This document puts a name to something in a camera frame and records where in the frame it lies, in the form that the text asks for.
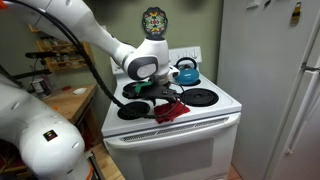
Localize wooden side table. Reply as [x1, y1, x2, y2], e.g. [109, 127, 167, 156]
[43, 83, 99, 126]

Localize wooden wall shelf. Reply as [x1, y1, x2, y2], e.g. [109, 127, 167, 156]
[28, 24, 96, 73]

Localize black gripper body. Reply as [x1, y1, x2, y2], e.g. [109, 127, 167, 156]
[144, 83, 179, 100]

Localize green sponge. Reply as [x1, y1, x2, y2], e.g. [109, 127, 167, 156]
[133, 81, 153, 94]

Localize white electric stove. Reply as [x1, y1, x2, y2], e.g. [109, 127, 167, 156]
[100, 45, 243, 180]

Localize gold fridge magnet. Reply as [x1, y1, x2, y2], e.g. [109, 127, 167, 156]
[289, 1, 302, 27]

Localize small white bowl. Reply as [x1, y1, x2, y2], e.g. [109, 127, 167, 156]
[72, 87, 88, 96]

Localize black camera on stand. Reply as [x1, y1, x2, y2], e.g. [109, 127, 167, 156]
[13, 49, 58, 81]

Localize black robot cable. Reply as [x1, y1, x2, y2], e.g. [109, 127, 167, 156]
[0, 0, 188, 120]

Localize red cloth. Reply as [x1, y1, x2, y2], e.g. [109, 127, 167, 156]
[153, 100, 192, 125]

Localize white refrigerator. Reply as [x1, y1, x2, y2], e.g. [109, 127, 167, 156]
[216, 0, 320, 180]

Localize blue kettle with black handle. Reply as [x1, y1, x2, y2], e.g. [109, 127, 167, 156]
[173, 56, 200, 86]

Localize black frying pan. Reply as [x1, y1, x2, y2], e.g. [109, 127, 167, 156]
[122, 81, 154, 100]

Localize white paper note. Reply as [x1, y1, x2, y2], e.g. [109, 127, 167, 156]
[246, 0, 261, 10]

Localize metal tin can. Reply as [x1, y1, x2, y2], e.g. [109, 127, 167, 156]
[31, 78, 51, 98]

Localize white oven door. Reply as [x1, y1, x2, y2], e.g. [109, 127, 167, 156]
[103, 112, 242, 180]

